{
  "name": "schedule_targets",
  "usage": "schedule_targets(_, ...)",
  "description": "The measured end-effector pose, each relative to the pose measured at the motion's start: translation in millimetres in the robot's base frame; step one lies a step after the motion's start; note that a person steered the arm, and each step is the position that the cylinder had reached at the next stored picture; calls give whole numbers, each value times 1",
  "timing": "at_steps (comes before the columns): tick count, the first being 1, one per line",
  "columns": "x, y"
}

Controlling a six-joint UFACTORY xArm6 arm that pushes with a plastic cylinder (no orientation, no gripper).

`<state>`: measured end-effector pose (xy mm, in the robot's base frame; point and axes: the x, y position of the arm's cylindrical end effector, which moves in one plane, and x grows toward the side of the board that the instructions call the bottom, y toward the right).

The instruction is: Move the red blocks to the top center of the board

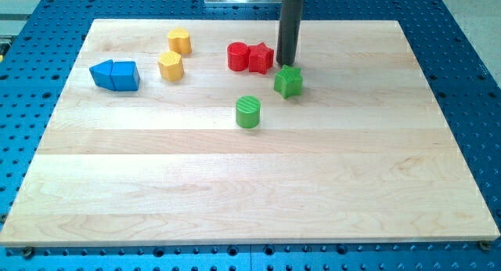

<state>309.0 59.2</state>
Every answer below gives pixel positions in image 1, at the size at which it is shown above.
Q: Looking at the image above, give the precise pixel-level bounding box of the green cylinder block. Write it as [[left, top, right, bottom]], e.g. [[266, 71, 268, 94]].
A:
[[236, 96, 261, 128]]

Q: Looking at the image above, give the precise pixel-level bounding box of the blue triangle block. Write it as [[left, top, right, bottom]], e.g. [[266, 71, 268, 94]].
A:
[[89, 60, 116, 91]]

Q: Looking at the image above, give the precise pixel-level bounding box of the board clamp screw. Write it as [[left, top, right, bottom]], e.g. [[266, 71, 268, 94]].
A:
[[478, 240, 492, 251], [20, 247, 34, 259]]

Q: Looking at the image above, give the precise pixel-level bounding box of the right board clamp screw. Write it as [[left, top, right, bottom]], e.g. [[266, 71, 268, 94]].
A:
[[478, 240, 492, 251]]

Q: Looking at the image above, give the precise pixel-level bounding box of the yellow hexagon block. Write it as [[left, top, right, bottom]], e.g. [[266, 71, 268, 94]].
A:
[[157, 51, 184, 81]]

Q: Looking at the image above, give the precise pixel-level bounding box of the red star block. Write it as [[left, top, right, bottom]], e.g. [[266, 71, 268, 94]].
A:
[[248, 42, 274, 74]]

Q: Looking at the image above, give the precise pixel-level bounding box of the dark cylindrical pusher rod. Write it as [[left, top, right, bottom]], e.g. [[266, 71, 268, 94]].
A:
[[276, 0, 304, 66]]

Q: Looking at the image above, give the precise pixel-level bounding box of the left board clamp screw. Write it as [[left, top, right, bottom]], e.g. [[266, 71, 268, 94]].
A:
[[20, 247, 34, 259]]

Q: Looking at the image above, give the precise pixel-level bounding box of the wooden board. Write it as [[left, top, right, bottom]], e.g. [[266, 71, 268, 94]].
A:
[[1, 19, 499, 247]]

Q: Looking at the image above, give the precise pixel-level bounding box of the blue cube block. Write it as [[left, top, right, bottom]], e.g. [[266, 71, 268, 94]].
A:
[[111, 61, 140, 92]]

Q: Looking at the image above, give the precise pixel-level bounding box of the red cylinder block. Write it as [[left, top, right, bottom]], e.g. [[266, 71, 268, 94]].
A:
[[227, 42, 250, 71]]

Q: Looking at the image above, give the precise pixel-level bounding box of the green star block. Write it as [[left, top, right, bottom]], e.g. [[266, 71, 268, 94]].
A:
[[274, 65, 303, 99]]

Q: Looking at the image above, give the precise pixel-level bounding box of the yellow heart block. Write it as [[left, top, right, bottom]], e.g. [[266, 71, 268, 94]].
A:
[[168, 27, 192, 54]]

